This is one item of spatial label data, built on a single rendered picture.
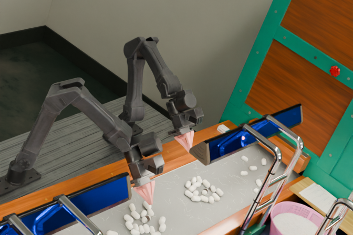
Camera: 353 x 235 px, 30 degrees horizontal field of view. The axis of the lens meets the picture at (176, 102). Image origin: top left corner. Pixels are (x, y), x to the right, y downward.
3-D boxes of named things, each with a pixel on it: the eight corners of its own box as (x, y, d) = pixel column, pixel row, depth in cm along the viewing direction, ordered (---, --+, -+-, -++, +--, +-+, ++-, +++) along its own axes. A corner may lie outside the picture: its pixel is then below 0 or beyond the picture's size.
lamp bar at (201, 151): (187, 152, 213) (195, 134, 209) (285, 113, 259) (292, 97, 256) (205, 167, 209) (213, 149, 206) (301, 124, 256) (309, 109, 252)
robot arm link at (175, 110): (189, 111, 248) (183, 94, 249) (178, 115, 245) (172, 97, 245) (178, 115, 254) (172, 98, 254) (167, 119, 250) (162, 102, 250)
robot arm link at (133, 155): (149, 159, 223) (142, 139, 223) (144, 161, 218) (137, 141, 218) (131, 165, 225) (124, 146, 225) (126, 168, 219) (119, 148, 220)
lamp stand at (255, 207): (194, 219, 245) (238, 122, 223) (225, 202, 260) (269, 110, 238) (232, 252, 236) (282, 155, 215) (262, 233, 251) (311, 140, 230)
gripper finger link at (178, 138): (204, 147, 250) (196, 123, 251) (192, 151, 245) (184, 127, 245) (191, 150, 255) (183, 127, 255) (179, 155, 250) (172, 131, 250)
